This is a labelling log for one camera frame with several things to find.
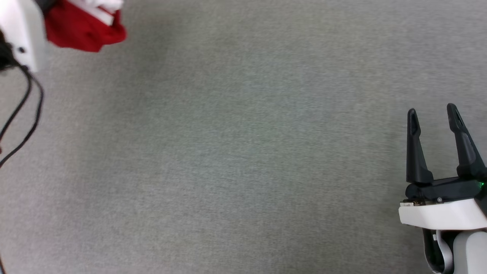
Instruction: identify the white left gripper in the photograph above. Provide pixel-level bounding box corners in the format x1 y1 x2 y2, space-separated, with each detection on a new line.
0 0 48 73

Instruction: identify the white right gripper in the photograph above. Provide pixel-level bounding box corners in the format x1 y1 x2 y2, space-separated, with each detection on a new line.
399 103 487 231

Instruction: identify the red and white garment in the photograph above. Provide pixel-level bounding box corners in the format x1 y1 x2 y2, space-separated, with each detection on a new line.
44 0 127 53

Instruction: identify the thin black cable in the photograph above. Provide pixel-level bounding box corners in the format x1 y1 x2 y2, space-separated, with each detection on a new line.
0 65 33 139
0 70 45 168

